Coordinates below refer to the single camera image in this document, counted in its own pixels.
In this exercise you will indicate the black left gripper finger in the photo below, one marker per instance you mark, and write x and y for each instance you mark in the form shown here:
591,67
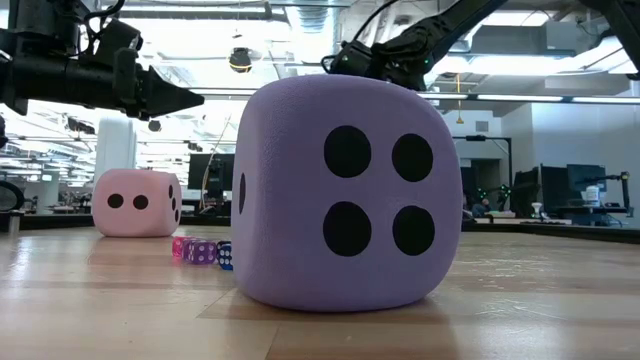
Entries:
160,115
170,95

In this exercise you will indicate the large pink foam die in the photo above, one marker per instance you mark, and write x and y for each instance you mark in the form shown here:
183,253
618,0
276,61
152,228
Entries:
135,220

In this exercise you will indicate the small pink translucent die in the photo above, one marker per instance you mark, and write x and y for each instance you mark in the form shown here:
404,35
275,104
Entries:
178,248

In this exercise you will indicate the large purple foam die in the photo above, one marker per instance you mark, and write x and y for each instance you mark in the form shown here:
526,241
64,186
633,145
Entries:
290,200

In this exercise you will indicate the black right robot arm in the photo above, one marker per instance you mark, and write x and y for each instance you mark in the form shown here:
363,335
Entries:
465,15

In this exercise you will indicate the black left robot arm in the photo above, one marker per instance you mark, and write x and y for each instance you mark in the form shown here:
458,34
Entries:
12,75

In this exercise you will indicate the white round pillar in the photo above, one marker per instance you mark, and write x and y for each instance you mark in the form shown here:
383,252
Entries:
115,145

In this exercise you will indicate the ceiling light strip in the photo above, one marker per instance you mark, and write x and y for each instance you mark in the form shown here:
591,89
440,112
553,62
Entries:
605,100
442,95
520,98

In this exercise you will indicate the black office monitor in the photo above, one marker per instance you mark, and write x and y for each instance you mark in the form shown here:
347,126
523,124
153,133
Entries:
200,170

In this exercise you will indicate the small purple translucent die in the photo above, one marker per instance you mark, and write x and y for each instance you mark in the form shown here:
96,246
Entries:
200,252

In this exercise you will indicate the small blue translucent die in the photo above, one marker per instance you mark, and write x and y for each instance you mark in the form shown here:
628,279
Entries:
225,257

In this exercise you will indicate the person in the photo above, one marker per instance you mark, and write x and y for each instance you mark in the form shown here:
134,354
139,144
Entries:
482,207

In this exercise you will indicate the black desk monitor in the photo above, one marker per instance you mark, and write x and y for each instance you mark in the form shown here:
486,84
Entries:
587,175
527,195
554,190

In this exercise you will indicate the small white desk gadget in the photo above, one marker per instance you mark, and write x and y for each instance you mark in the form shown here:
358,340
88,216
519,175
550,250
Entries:
536,209

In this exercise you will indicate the white cup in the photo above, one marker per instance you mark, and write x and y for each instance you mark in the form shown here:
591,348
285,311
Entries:
591,196

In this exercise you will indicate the black office desk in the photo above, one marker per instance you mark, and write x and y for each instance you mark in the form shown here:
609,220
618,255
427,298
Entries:
600,210

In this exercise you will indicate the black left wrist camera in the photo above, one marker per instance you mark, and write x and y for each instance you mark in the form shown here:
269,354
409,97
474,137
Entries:
117,42

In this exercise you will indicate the black hanging ceiling camera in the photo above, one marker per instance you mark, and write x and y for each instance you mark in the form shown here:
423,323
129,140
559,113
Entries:
240,59

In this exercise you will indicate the silver ceiling duct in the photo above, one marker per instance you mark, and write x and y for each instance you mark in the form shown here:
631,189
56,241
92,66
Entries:
315,35

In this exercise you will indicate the wall vent grille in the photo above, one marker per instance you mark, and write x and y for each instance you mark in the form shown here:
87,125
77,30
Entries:
481,126

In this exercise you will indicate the silver metal post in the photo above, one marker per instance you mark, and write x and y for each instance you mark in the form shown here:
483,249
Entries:
14,222

